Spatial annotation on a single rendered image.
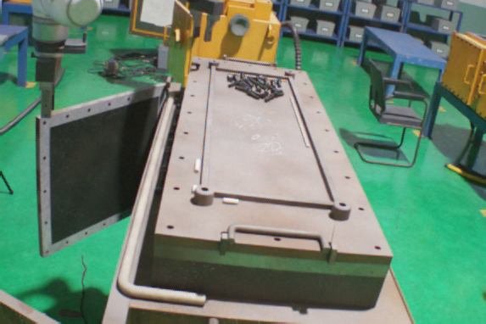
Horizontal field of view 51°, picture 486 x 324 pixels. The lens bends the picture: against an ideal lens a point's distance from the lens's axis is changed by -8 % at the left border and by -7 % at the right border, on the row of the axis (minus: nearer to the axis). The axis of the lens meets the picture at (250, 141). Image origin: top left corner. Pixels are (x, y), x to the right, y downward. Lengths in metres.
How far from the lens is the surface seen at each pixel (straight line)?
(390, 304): 1.17
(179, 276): 1.05
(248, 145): 1.41
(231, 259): 1.02
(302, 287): 1.08
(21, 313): 1.03
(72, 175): 2.03
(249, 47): 3.97
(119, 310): 1.02
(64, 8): 1.09
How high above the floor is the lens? 1.91
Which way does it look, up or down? 22 degrees down
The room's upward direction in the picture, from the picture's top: 9 degrees clockwise
